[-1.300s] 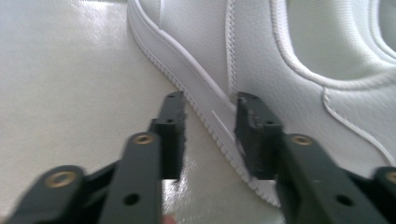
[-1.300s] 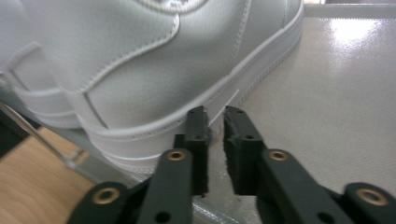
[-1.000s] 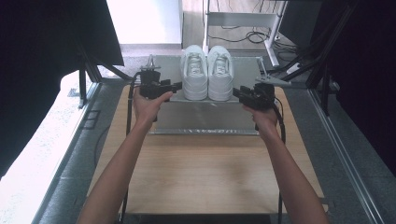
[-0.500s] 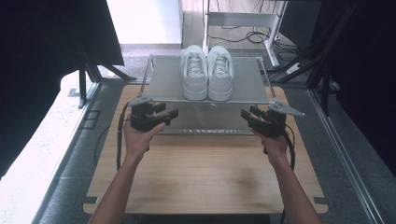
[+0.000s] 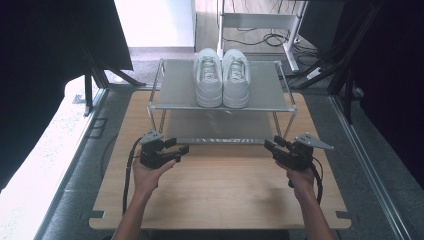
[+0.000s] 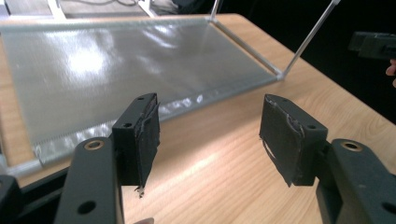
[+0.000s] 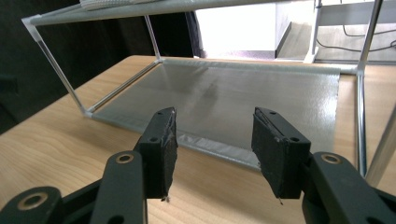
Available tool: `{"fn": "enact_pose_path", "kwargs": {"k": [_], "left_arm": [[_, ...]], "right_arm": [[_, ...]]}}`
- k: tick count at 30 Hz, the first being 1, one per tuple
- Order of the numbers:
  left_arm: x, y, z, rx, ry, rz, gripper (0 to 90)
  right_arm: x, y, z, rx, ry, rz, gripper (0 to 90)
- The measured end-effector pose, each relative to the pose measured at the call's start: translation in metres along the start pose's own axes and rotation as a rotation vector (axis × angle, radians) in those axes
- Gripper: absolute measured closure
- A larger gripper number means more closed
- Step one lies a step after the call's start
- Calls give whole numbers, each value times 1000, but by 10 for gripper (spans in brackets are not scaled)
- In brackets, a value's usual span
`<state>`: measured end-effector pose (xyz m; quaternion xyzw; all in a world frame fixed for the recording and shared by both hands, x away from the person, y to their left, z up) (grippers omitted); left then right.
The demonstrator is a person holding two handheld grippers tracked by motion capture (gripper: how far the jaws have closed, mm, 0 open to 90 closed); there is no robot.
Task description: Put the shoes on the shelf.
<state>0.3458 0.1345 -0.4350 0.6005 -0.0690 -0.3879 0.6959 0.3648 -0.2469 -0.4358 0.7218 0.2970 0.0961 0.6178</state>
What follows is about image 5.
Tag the aluminium floor rail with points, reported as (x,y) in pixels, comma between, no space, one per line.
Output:
(370,160)
(76,150)

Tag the dark curtain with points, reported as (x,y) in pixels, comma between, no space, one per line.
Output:
(43,66)

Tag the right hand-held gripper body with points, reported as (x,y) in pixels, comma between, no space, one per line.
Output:
(300,151)

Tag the black metal stand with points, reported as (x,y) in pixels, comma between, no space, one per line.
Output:
(343,66)
(96,76)

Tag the person's left hand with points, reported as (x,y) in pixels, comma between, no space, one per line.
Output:
(148,178)

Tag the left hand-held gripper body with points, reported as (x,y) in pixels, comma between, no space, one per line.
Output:
(152,151)

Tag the person's right hand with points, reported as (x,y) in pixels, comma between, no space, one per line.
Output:
(300,181)

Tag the white power strip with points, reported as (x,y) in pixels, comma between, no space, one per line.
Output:
(314,73)

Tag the white sneaker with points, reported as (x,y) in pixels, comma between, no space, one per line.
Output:
(208,80)
(236,80)

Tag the metal shoe rack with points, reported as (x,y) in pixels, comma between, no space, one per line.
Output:
(260,90)

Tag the white desk frame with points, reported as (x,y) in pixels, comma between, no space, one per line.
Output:
(260,20)

